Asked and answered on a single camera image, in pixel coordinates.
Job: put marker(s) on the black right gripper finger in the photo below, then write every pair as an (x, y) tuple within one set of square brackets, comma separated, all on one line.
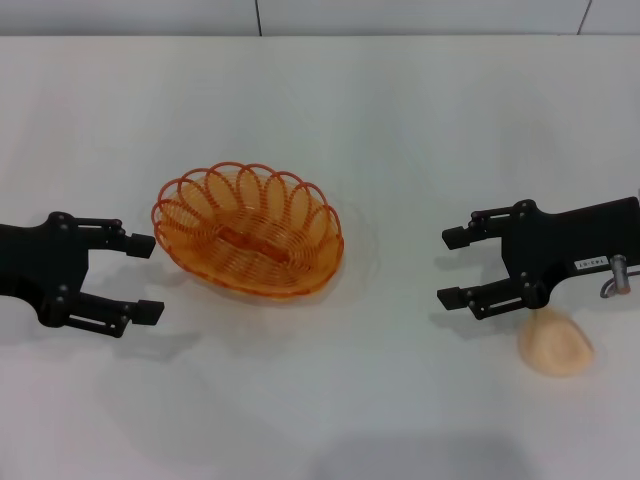
[(452, 297), (457, 237)]

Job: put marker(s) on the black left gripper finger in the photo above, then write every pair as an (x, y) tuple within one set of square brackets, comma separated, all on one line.
[(140, 245), (147, 312)]

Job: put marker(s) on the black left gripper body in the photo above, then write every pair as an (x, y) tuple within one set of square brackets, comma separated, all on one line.
[(45, 260)]

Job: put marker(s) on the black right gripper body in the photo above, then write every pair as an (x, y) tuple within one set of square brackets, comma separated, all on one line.
[(565, 240)]

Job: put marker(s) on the peach soft bread bun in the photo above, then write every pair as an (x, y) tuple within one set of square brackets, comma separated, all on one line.
[(555, 345)]

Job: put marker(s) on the silver right wrist connector plug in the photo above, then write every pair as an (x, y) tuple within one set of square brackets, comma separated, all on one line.
[(621, 272)]

